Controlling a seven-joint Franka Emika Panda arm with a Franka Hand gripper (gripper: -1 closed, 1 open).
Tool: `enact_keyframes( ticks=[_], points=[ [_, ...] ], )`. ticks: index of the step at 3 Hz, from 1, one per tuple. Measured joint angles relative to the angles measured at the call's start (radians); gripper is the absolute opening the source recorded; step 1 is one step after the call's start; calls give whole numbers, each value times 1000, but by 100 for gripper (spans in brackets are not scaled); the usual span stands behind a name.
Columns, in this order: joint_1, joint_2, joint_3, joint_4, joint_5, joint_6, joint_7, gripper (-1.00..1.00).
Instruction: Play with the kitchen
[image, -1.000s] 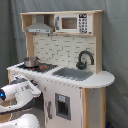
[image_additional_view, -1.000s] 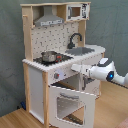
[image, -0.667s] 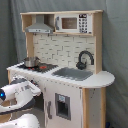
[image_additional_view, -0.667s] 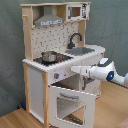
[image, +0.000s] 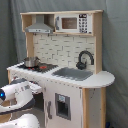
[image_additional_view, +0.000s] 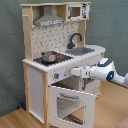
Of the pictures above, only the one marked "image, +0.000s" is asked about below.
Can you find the white flat gripper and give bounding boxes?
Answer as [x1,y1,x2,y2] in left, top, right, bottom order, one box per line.
[29,83,42,94]

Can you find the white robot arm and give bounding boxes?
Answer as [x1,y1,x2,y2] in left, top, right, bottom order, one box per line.
[0,78,42,115]

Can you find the white robot base shell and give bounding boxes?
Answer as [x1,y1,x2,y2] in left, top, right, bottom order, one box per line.
[0,114,40,128]

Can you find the wooden toy kitchen set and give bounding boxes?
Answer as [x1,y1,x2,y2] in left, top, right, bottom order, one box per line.
[8,10,115,128]

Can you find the black toy stovetop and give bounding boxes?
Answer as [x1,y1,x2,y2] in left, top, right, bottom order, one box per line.
[20,63,56,73]

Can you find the small silver toy pot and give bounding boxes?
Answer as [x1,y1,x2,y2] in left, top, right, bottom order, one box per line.
[23,56,40,67]

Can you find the grey toy sink basin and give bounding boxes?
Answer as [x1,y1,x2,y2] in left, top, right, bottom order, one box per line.
[52,67,92,81]

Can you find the black toy faucet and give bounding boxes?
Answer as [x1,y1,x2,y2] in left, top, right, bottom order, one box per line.
[76,50,94,70]

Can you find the grey toy range hood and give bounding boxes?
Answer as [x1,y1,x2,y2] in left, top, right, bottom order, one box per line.
[25,15,53,34]

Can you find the white toy microwave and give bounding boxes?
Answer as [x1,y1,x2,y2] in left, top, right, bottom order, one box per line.
[55,14,92,34]

